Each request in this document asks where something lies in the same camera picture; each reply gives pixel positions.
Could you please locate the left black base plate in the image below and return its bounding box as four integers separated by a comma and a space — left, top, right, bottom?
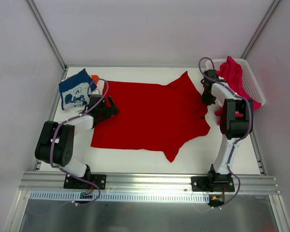
63, 174, 107, 190

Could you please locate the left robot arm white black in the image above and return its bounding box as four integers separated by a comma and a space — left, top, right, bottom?
35, 94, 119, 189

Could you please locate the white slotted cable duct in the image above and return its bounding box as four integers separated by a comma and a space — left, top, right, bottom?
29, 190, 210, 203

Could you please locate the red t shirt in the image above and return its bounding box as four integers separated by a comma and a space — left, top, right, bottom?
91, 72, 210, 162

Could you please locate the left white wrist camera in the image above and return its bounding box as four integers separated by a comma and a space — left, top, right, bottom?
91, 89, 100, 95

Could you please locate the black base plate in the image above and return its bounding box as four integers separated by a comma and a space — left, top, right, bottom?
191, 175, 235, 192
63, 174, 107, 190

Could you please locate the magenta pink t shirt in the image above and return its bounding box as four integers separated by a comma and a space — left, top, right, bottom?
216, 56, 261, 111

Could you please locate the folded orange t shirt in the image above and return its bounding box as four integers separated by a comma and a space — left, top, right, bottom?
91, 75, 100, 83

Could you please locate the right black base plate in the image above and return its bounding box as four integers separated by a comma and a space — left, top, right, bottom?
191, 175, 235, 192

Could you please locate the aluminium mounting rail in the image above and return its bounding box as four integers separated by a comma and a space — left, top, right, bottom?
19, 171, 281, 195

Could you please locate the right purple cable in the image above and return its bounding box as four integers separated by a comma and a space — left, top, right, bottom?
195, 57, 254, 213

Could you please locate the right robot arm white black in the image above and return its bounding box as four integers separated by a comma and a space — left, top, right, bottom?
197, 69, 253, 192

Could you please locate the folded blue printed t shirt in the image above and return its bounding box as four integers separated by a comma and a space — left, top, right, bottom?
58, 69, 93, 110

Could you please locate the white plastic basket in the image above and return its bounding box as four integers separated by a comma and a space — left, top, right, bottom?
205, 58, 266, 106

